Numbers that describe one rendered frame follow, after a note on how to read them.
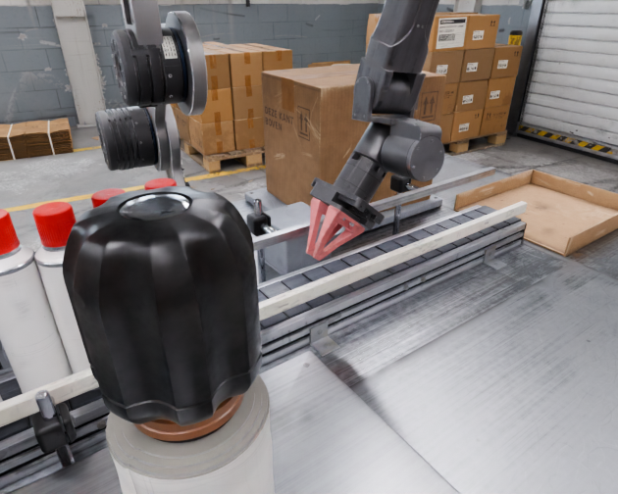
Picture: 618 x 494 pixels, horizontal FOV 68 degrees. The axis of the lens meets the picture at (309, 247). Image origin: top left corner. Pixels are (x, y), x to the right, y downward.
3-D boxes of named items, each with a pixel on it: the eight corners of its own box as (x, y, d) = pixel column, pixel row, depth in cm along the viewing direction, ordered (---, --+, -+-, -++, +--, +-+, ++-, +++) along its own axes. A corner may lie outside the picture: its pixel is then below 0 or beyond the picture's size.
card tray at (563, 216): (565, 257, 85) (571, 237, 83) (453, 210, 104) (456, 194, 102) (638, 218, 101) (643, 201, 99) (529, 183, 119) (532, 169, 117)
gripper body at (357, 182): (352, 210, 59) (383, 160, 58) (307, 187, 66) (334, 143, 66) (379, 228, 63) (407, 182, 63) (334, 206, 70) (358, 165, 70)
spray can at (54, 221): (85, 398, 49) (29, 224, 39) (68, 372, 52) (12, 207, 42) (132, 374, 52) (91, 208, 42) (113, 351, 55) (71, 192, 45)
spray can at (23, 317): (17, 408, 47) (-59, 231, 38) (28, 373, 52) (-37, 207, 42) (72, 397, 49) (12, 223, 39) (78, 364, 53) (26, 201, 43)
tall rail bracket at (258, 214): (273, 312, 70) (269, 214, 62) (250, 290, 75) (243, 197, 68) (290, 305, 72) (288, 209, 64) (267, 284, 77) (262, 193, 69)
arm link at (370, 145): (390, 134, 68) (367, 113, 65) (423, 141, 63) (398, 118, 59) (366, 174, 68) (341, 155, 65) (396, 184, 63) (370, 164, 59)
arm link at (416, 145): (405, 79, 65) (355, 75, 61) (467, 82, 55) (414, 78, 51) (394, 164, 69) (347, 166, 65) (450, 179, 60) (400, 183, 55)
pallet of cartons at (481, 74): (414, 166, 391) (431, 16, 336) (355, 142, 454) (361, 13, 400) (506, 145, 445) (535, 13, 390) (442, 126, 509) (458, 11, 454)
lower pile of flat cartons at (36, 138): (-7, 162, 399) (-15, 137, 388) (-1, 146, 441) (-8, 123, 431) (75, 152, 424) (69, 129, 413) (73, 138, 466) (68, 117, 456)
